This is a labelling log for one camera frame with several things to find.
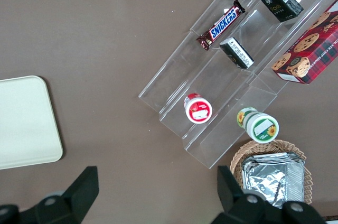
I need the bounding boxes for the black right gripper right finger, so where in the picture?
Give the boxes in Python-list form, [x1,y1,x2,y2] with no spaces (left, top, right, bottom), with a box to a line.
[211,165,327,224]

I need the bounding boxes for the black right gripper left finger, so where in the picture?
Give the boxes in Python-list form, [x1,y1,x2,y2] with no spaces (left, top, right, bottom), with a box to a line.
[0,165,100,224]

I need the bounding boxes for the light tan wicker basket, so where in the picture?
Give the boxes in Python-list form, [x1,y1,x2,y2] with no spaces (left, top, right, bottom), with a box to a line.
[229,139,314,206]

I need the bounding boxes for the cream rectangular plastic tray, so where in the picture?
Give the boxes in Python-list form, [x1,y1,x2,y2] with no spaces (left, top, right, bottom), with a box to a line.
[0,75,64,171]

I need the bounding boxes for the stack of foil trays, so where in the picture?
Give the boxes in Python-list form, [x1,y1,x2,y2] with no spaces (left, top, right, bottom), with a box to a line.
[241,152,306,209]

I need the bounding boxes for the green sunflower lid jar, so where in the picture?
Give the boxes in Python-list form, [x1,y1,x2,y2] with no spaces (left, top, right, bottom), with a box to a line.
[236,107,280,144]

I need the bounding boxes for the red lid white jar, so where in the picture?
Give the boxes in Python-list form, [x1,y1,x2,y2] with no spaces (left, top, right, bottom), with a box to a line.
[183,92,213,124]

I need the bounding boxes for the clear acrylic stepped stand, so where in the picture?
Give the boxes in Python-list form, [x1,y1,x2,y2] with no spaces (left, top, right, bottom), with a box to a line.
[138,0,338,170]

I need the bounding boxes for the small black carton box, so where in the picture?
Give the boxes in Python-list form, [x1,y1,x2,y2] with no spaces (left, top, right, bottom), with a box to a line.
[260,0,305,23]
[219,36,256,70]

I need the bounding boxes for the red tartan cookie box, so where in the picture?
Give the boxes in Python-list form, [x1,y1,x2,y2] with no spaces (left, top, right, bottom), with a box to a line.
[271,0,338,85]

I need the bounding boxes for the Snickers chocolate bar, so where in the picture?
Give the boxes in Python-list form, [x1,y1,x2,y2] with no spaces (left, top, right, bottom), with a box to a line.
[196,0,246,51]

